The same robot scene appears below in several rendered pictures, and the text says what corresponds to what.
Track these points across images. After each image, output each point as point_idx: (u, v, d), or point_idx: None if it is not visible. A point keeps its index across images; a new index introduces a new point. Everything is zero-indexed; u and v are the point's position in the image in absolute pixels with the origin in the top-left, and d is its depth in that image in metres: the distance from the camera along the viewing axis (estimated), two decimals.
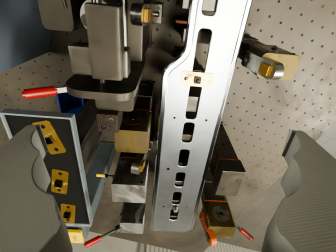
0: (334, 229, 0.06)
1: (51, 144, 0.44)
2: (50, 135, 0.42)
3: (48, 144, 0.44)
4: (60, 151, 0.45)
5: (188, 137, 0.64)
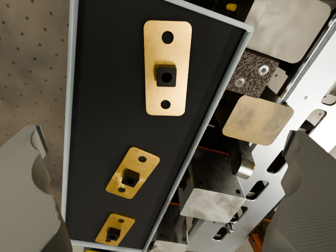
0: (334, 229, 0.06)
1: (162, 90, 0.19)
2: (176, 66, 0.17)
3: (154, 89, 0.19)
4: (173, 111, 0.20)
5: None
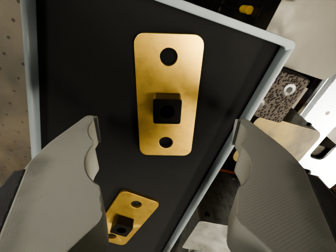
0: (284, 207, 0.06)
1: (161, 125, 0.14)
2: (180, 96, 0.12)
3: (150, 124, 0.14)
4: (176, 150, 0.15)
5: (318, 151, 0.38)
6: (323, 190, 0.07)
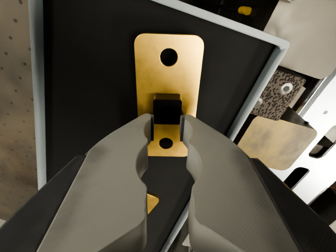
0: (235, 196, 0.07)
1: (161, 126, 0.14)
2: (181, 96, 0.12)
3: None
4: (176, 151, 0.15)
5: (316, 150, 0.38)
6: (264, 171, 0.08)
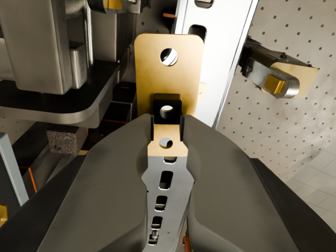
0: (235, 196, 0.07)
1: (161, 126, 0.14)
2: (181, 96, 0.12)
3: None
4: (176, 151, 0.15)
5: (172, 157, 0.53)
6: (264, 171, 0.08)
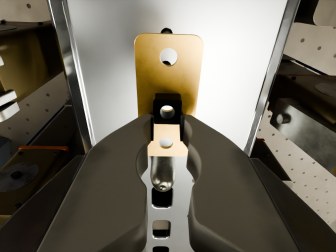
0: (235, 196, 0.07)
1: (161, 126, 0.14)
2: (181, 96, 0.12)
3: None
4: (176, 151, 0.15)
5: None
6: (264, 171, 0.08)
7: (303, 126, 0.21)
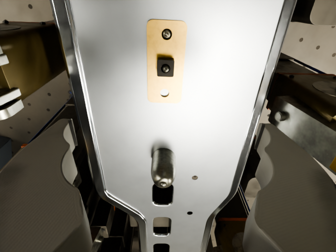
0: (306, 216, 0.06)
1: (161, 80, 0.22)
2: (174, 59, 0.20)
3: (154, 79, 0.22)
4: (171, 99, 0.23)
5: None
6: None
7: (300, 123, 0.22)
